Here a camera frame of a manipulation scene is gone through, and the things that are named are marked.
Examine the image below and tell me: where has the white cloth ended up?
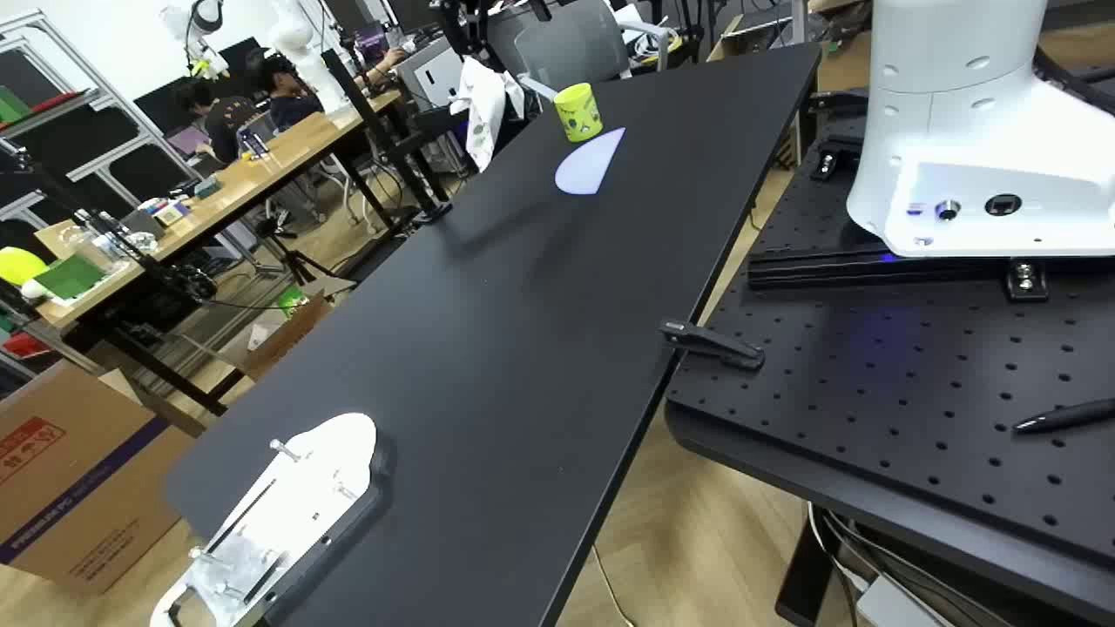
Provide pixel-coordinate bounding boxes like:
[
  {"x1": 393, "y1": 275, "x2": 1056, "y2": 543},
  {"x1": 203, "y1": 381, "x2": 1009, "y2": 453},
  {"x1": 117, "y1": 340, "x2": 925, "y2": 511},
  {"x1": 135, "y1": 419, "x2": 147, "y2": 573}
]
[{"x1": 185, "y1": 410, "x2": 384, "y2": 615}]

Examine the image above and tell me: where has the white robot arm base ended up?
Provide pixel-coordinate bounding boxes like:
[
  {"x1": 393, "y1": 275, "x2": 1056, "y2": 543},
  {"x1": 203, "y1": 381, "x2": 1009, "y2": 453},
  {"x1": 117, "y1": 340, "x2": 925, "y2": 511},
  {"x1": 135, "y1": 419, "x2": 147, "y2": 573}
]
[{"x1": 846, "y1": 0, "x2": 1115, "y2": 256}]

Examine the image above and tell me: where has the black table clamp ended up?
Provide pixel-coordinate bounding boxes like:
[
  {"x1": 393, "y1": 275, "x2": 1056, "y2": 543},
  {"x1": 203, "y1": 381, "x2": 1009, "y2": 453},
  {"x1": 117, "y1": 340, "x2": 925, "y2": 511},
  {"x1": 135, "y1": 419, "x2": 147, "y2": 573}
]
[{"x1": 661, "y1": 319, "x2": 767, "y2": 372}]

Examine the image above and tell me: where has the yellow green cup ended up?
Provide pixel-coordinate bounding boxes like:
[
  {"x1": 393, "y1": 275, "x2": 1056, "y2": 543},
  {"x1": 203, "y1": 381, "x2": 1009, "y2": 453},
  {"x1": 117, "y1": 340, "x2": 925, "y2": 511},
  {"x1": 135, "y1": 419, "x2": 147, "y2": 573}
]
[{"x1": 555, "y1": 83, "x2": 601, "y2": 141}]

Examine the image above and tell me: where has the grey office chair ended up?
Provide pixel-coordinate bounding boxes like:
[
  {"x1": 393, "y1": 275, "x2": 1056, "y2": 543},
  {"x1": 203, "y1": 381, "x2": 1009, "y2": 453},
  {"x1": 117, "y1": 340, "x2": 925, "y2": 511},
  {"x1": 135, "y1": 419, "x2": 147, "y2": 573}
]
[{"x1": 486, "y1": 0, "x2": 625, "y2": 88}]

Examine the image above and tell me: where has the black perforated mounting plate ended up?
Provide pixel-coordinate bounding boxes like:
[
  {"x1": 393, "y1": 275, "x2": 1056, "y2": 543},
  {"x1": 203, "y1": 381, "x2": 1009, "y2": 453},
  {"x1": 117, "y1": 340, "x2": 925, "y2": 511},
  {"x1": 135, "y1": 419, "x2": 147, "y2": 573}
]
[{"x1": 666, "y1": 114, "x2": 1115, "y2": 627}]

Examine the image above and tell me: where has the wooden workbench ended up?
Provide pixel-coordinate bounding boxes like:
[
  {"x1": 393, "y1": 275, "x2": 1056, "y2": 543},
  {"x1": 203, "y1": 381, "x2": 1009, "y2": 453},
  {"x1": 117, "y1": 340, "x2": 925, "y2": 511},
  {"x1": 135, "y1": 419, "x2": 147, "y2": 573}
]
[{"x1": 35, "y1": 111, "x2": 361, "y2": 330}]

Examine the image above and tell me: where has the cardboard box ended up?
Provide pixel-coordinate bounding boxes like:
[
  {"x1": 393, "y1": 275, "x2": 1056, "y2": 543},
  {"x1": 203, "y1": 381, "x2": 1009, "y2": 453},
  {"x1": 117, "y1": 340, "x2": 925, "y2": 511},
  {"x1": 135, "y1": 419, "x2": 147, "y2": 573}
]
[{"x1": 0, "y1": 362, "x2": 192, "y2": 593}]

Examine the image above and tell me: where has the black pen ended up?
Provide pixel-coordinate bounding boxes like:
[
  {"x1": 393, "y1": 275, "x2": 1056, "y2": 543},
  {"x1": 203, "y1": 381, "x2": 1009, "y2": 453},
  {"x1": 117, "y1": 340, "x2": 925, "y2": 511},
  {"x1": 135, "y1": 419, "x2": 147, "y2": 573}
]
[{"x1": 1015, "y1": 398, "x2": 1115, "y2": 434}]

